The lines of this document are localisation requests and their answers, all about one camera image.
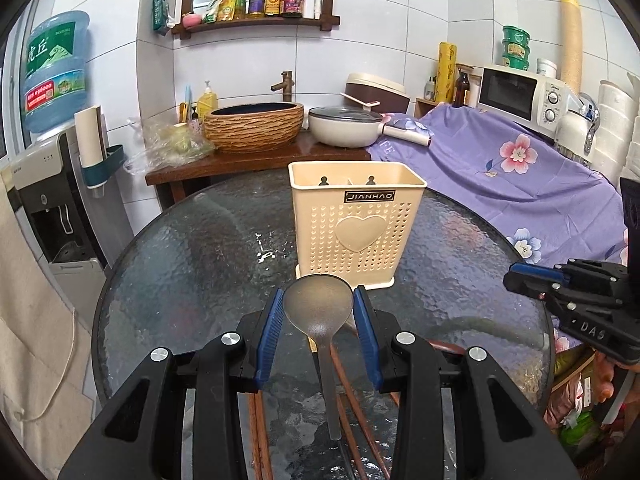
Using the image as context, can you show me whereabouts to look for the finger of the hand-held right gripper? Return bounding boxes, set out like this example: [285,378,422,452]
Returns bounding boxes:
[502,261,568,307]

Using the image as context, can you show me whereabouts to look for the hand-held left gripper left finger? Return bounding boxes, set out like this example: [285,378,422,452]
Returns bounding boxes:
[59,287,286,480]

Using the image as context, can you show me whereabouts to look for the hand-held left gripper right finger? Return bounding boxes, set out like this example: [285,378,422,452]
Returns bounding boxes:
[352,285,583,480]

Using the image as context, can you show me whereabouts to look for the translucent grey spoon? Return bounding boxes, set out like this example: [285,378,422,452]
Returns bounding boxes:
[283,275,355,442]

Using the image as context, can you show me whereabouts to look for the cream perforated utensil holder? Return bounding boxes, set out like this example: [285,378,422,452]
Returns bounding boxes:
[288,161,427,290]

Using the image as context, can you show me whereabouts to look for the colourful snack packets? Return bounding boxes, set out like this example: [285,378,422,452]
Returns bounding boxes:
[545,340,632,443]

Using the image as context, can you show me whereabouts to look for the purple floral cloth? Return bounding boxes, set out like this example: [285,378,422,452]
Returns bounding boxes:
[367,102,632,311]

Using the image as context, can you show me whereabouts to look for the white kettle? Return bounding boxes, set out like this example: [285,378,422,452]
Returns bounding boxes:
[555,109,594,159]

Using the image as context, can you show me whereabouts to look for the dark wooden counter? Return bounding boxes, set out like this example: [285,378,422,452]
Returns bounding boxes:
[144,129,374,213]

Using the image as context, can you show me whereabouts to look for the white microwave oven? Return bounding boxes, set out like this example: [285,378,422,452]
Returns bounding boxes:
[475,63,582,139]

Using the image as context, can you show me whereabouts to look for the brown glass bottle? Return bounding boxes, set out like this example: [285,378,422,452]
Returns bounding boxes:
[452,65,474,107]

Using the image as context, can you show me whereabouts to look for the brown woven basin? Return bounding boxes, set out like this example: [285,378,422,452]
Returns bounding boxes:
[202,101,306,154]

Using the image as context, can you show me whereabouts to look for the cream pan with lid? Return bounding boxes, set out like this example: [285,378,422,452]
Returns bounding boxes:
[307,104,434,150]

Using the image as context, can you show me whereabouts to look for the clear plastic bags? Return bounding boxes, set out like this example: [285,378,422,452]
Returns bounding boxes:
[124,117,217,177]

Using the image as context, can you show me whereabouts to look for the yellow roll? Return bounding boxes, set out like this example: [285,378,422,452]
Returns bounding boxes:
[434,42,458,106]

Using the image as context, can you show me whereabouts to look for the teal cup holder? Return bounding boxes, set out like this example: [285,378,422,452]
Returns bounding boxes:
[80,144,128,199]

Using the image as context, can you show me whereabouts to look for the yellow soap dispenser bottle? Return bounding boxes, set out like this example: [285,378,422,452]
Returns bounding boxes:
[196,80,220,122]

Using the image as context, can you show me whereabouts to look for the beige rolled mat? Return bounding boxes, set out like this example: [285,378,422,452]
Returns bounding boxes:
[558,0,584,94]

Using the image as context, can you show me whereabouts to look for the beige cloth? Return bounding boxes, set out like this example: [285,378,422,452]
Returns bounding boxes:
[0,175,103,463]

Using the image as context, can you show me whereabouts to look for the brown white rice cooker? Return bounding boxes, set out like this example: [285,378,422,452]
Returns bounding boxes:
[340,72,411,116]

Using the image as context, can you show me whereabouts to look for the bronze faucet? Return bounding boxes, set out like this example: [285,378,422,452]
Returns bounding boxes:
[270,70,296,104]

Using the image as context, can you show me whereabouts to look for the white water dispenser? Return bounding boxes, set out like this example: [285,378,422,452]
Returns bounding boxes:
[7,129,124,321]

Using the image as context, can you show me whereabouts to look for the white paper cup stack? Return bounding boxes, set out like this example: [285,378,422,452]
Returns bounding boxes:
[74,104,107,169]

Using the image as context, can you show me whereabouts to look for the yellow green seasoning packets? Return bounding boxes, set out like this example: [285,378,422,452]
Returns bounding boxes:
[202,0,237,24]

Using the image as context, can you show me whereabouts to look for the blue water jug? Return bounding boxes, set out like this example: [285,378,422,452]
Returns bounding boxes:
[22,10,91,135]

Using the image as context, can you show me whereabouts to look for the green packet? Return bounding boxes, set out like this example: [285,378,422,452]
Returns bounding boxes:
[149,0,174,37]

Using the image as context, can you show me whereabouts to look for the white cord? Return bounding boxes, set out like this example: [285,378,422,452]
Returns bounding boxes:
[40,305,80,422]

